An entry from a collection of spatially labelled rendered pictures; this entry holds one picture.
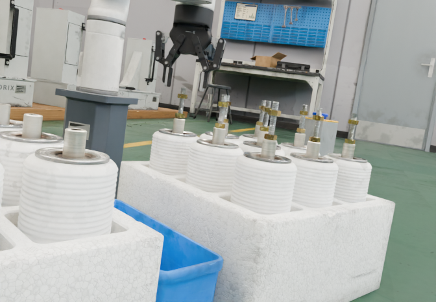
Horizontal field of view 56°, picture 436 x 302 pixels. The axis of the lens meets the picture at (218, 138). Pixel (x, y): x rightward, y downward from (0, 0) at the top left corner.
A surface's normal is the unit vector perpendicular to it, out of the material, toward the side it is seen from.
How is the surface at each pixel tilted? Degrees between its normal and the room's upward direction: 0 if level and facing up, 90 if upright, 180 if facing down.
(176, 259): 88
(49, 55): 90
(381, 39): 90
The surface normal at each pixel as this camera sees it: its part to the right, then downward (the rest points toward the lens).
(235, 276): -0.74, -0.04
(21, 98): 0.94, 0.17
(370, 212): 0.66, 0.17
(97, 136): 0.41, 0.12
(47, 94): -0.33, 0.06
